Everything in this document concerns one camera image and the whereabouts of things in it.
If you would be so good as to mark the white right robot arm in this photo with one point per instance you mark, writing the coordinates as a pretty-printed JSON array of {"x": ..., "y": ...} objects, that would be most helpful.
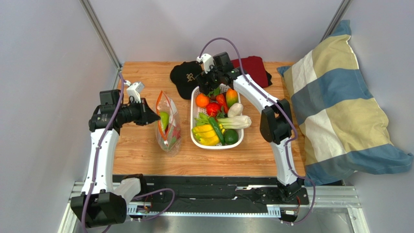
[{"x": 276, "y": 125}]

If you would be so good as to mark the white radish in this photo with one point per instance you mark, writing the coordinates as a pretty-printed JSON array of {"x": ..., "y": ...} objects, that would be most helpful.
[{"x": 235, "y": 110}]

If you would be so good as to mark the red tomato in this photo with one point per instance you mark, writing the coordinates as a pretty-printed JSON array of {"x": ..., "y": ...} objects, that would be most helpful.
[{"x": 213, "y": 109}]

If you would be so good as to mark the green cucumber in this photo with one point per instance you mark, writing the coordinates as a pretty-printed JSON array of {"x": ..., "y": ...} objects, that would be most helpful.
[{"x": 212, "y": 121}]

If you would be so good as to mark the orange tangerine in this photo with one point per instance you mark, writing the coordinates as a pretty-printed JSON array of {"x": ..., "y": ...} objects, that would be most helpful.
[{"x": 202, "y": 100}]

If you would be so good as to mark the orange green mango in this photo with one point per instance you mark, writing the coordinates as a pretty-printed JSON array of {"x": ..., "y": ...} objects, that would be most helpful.
[{"x": 231, "y": 97}]

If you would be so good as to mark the green avocado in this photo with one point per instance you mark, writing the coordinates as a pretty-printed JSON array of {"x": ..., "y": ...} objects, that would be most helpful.
[{"x": 231, "y": 137}]

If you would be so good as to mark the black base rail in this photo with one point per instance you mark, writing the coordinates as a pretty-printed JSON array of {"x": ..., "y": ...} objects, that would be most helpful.
[{"x": 219, "y": 195}]

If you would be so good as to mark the white green bok choy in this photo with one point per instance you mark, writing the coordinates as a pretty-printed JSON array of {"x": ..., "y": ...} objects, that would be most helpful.
[{"x": 235, "y": 122}]

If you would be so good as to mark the clear orange-zip plastic bag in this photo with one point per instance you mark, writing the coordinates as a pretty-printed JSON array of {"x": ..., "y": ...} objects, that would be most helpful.
[{"x": 166, "y": 104}]

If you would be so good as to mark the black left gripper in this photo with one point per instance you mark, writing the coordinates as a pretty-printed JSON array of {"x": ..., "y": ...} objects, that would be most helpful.
[{"x": 146, "y": 115}]

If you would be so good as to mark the black baseball cap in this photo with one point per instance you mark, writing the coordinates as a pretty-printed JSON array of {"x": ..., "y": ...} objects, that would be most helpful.
[{"x": 183, "y": 76}]

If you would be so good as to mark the striped blue yellow pillow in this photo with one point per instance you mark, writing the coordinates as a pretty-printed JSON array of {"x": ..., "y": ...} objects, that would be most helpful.
[{"x": 344, "y": 128}]

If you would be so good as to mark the green apple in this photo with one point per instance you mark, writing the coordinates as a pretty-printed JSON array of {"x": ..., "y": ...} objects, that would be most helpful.
[{"x": 164, "y": 120}]

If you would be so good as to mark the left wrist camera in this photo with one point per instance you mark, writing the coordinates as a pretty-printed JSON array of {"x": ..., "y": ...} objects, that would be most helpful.
[{"x": 136, "y": 90}]

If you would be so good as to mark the yellow bananas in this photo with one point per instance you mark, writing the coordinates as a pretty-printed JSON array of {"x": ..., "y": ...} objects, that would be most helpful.
[{"x": 205, "y": 135}]

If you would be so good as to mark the white plastic basket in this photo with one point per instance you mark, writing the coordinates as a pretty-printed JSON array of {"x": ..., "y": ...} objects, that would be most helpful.
[{"x": 194, "y": 113}]

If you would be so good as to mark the pink dragon fruit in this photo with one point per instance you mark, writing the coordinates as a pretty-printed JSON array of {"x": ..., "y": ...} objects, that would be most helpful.
[{"x": 171, "y": 137}]

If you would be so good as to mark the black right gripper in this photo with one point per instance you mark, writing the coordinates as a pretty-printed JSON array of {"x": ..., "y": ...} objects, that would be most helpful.
[{"x": 207, "y": 81}]

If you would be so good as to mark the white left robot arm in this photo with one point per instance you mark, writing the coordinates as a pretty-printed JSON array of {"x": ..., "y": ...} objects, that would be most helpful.
[{"x": 100, "y": 203}]

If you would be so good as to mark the dark red folded cloth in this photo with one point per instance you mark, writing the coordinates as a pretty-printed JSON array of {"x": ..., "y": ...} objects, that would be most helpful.
[{"x": 254, "y": 66}]

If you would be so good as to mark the orange carrot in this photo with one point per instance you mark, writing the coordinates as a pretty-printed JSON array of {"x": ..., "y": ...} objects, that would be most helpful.
[{"x": 222, "y": 101}]

